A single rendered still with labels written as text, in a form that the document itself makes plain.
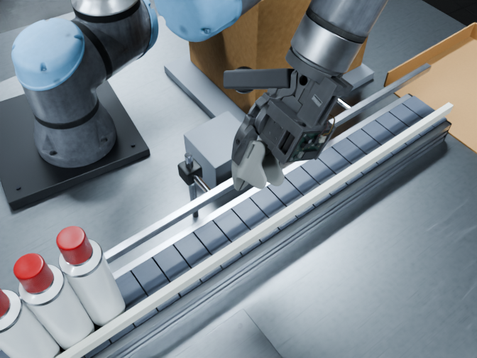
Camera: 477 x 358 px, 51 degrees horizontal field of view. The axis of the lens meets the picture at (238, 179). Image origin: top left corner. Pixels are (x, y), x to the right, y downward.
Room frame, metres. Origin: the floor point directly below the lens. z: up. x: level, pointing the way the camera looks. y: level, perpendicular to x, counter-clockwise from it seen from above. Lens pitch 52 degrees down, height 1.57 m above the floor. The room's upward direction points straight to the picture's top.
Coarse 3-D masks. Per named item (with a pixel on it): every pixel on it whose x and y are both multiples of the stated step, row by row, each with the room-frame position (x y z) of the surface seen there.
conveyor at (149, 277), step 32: (384, 128) 0.65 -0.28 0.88; (320, 160) 0.58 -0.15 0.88; (352, 160) 0.57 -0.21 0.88; (384, 160) 0.57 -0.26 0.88; (256, 192) 0.50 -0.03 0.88; (288, 192) 0.50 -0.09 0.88; (224, 224) 0.44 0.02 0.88; (256, 224) 0.44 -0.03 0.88; (288, 224) 0.44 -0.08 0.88; (160, 256) 0.38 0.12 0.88; (192, 256) 0.38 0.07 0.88; (128, 288) 0.32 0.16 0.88; (160, 288) 0.32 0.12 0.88; (192, 288) 0.32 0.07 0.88; (0, 352) 0.23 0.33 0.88; (96, 352) 0.23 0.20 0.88
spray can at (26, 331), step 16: (0, 288) 0.23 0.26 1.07; (0, 304) 0.22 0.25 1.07; (16, 304) 0.23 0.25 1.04; (0, 320) 0.21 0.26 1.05; (16, 320) 0.21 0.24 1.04; (32, 320) 0.23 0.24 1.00; (0, 336) 0.20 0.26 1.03; (16, 336) 0.20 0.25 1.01; (32, 336) 0.21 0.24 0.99; (48, 336) 0.23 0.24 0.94; (16, 352) 0.20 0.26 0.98; (32, 352) 0.20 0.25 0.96; (48, 352) 0.21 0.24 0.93
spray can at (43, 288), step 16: (32, 256) 0.27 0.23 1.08; (16, 272) 0.25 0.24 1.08; (32, 272) 0.25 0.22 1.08; (48, 272) 0.26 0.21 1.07; (32, 288) 0.24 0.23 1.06; (48, 288) 0.24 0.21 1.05; (64, 288) 0.25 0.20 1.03; (32, 304) 0.23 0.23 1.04; (48, 304) 0.23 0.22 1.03; (64, 304) 0.24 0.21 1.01; (80, 304) 0.26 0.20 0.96; (48, 320) 0.23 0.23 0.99; (64, 320) 0.23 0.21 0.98; (80, 320) 0.25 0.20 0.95; (64, 336) 0.23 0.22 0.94; (80, 336) 0.24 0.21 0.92
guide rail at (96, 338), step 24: (432, 120) 0.64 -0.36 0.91; (384, 144) 0.58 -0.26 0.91; (360, 168) 0.53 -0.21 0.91; (312, 192) 0.48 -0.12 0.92; (288, 216) 0.44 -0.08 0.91; (240, 240) 0.39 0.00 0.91; (216, 264) 0.35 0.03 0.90; (168, 288) 0.31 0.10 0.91; (144, 312) 0.28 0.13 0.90; (96, 336) 0.24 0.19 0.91
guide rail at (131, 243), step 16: (400, 80) 0.70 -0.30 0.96; (384, 96) 0.66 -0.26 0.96; (352, 112) 0.61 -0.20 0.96; (208, 192) 0.44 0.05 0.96; (224, 192) 0.45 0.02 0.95; (192, 208) 0.41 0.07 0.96; (160, 224) 0.38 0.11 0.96; (128, 240) 0.36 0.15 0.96; (144, 240) 0.36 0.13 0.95; (112, 256) 0.33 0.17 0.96
